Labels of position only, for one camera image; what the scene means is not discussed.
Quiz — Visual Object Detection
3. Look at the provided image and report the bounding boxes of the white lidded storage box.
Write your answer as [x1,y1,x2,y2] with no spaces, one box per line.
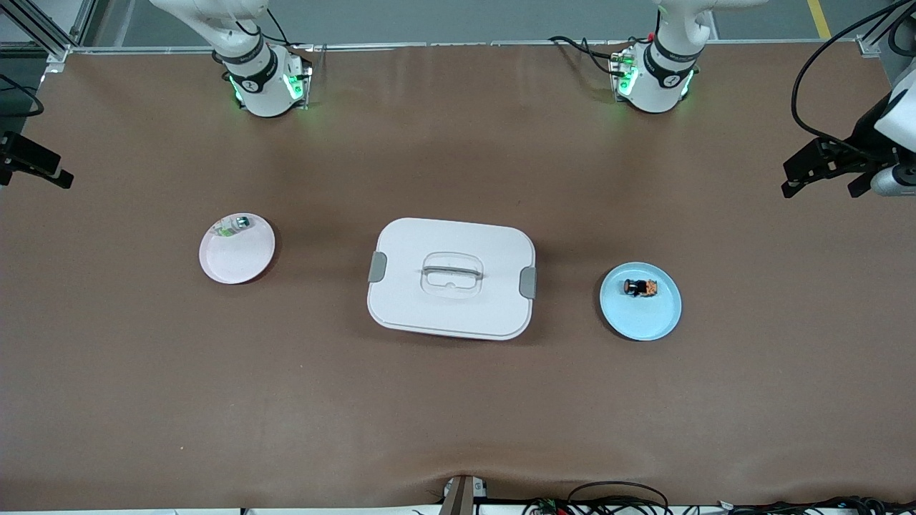
[366,217,537,341]

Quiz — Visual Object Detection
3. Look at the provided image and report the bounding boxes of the round pink plate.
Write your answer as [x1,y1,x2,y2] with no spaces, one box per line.
[199,212,276,285]

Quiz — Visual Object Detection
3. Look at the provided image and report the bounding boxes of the round light blue plate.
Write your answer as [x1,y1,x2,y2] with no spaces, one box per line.
[600,262,683,342]

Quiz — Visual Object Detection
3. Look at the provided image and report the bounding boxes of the aluminium frame profile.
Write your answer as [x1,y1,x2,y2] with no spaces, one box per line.
[0,0,97,72]
[855,0,916,58]

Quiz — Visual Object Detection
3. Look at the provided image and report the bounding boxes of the black left arm base cable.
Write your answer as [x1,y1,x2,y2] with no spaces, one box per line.
[550,34,648,76]

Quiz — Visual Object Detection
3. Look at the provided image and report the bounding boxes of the black arm base cable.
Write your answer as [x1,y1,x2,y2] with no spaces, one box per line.
[550,34,648,76]
[263,7,303,52]

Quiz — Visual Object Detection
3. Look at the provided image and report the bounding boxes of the black right arm base cable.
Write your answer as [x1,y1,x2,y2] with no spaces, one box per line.
[263,7,303,52]

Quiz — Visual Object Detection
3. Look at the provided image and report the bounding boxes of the black cable bundle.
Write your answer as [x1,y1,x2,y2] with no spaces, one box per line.
[716,496,916,515]

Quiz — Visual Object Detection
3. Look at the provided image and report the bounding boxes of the black looped cable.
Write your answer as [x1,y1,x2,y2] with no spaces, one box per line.
[567,481,670,515]

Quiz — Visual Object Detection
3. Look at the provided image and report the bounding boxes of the silver table edge rail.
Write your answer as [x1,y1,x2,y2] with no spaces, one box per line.
[68,39,870,54]

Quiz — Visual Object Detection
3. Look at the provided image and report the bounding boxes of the brown wedge bracket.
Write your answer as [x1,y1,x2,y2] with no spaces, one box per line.
[438,474,489,515]

